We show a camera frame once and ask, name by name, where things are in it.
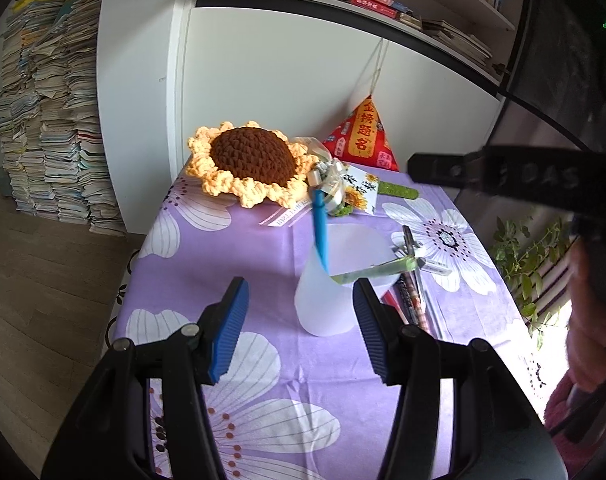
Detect red pencil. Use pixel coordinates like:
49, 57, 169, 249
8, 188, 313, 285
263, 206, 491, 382
380, 291, 410, 325

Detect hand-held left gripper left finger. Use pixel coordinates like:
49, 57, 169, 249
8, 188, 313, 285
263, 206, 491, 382
42, 277, 250, 480

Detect crochet sunflower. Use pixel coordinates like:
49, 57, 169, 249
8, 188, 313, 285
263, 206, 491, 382
185, 121, 420, 218

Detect blue pen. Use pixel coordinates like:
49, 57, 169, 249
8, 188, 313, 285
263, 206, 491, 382
311, 191, 332, 276

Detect tall pile of papers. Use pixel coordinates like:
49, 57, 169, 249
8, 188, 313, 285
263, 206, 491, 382
0, 0, 130, 239

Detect ornament hanging string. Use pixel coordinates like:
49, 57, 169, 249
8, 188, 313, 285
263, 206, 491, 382
369, 39, 390, 100

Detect white cabinet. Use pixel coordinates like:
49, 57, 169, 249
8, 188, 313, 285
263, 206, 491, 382
95, 0, 506, 237

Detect purple floral tablecloth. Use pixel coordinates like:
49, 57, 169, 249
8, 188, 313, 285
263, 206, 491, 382
105, 159, 570, 480

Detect silver ribbon bow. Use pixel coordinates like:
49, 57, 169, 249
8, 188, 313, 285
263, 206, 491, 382
307, 156, 352, 212

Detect stack of thin booklets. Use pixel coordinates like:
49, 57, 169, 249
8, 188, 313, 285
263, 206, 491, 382
422, 18, 494, 69

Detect red pyramid ornament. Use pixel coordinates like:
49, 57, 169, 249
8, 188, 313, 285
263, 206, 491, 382
323, 95, 400, 172

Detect translucent white cup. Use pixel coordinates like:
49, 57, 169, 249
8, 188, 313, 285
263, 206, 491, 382
294, 223, 401, 337

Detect red books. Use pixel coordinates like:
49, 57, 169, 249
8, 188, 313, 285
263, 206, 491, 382
346, 0, 402, 21

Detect pile of pens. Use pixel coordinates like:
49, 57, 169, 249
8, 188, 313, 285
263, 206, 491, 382
395, 272, 432, 335

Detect dark glass door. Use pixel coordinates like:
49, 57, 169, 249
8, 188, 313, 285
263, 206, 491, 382
498, 0, 606, 161

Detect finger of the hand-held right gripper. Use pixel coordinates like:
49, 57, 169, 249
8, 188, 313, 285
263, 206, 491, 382
408, 152, 486, 191

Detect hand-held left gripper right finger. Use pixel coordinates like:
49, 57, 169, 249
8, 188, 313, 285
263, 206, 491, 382
353, 278, 568, 480

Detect clear grey pen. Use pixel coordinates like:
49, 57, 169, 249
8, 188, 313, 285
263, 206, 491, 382
417, 271, 446, 342

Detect person's right hand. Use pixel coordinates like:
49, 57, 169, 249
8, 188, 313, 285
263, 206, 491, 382
567, 247, 606, 392

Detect white label strip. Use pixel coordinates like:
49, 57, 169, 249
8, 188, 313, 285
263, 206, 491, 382
267, 199, 317, 228

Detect sunflower print card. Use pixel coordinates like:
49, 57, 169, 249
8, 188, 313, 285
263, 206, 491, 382
340, 162, 382, 214

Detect green leafy plant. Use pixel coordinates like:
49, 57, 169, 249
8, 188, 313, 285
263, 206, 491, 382
487, 214, 580, 352

